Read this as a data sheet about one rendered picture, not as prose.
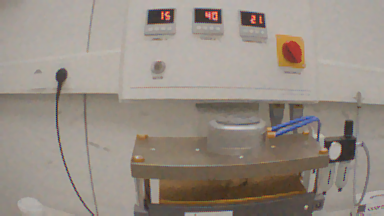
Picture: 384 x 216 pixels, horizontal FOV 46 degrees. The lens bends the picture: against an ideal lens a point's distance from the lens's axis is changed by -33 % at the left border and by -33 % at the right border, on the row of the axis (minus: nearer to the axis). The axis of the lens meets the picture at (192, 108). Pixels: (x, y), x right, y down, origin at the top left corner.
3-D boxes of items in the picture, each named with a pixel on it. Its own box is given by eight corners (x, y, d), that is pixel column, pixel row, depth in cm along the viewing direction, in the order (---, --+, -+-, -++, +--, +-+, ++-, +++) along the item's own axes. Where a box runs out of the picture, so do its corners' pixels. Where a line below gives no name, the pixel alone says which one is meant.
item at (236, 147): (141, 182, 100) (137, 102, 98) (314, 172, 101) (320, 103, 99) (137, 222, 76) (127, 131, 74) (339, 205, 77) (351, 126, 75)
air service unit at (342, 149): (299, 196, 102) (309, 119, 99) (353, 185, 102) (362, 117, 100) (303, 203, 96) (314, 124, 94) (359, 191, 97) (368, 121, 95)
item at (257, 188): (160, 194, 93) (157, 134, 92) (295, 185, 94) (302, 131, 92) (160, 224, 76) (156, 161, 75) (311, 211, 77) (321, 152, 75)
